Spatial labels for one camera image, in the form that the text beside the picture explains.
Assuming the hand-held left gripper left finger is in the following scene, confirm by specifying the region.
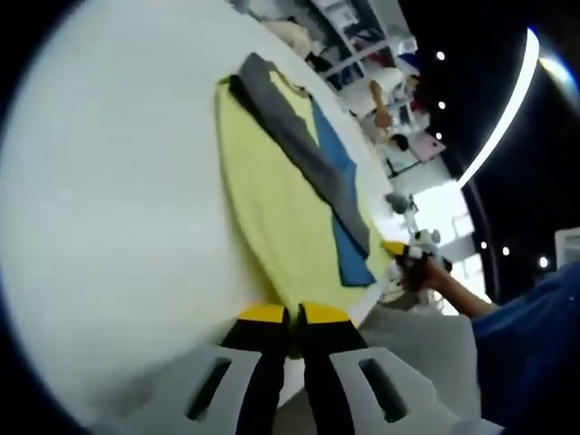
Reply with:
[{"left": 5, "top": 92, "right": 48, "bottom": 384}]
[{"left": 79, "top": 304, "right": 291, "bottom": 435}]

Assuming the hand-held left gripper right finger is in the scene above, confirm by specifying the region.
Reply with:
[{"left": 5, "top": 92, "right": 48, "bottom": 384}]
[{"left": 296, "top": 301, "right": 499, "bottom": 435}]

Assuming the yellow grey blue garment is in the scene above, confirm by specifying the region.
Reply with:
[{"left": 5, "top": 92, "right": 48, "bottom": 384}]
[{"left": 215, "top": 52, "right": 395, "bottom": 362}]

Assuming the person's right hand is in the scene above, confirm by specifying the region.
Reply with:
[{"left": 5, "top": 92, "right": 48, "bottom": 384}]
[{"left": 396, "top": 256, "right": 443, "bottom": 292}]

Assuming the dark small pouch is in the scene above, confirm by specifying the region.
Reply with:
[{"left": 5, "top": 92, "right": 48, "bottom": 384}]
[{"left": 384, "top": 192, "right": 410, "bottom": 215}]

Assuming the pink board on stand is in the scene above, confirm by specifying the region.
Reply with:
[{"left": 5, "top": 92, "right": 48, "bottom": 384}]
[{"left": 414, "top": 138, "right": 446, "bottom": 162}]

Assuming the person's blue shirt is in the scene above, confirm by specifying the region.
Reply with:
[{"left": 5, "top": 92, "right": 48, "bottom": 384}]
[{"left": 470, "top": 266, "right": 580, "bottom": 435}]

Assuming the white ceiling light strip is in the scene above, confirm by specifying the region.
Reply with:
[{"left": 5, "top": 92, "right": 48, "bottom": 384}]
[{"left": 457, "top": 26, "right": 541, "bottom": 189}]

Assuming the grey metal shelving unit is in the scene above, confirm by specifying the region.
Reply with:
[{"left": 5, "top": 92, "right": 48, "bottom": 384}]
[{"left": 312, "top": 0, "right": 419, "bottom": 92}]

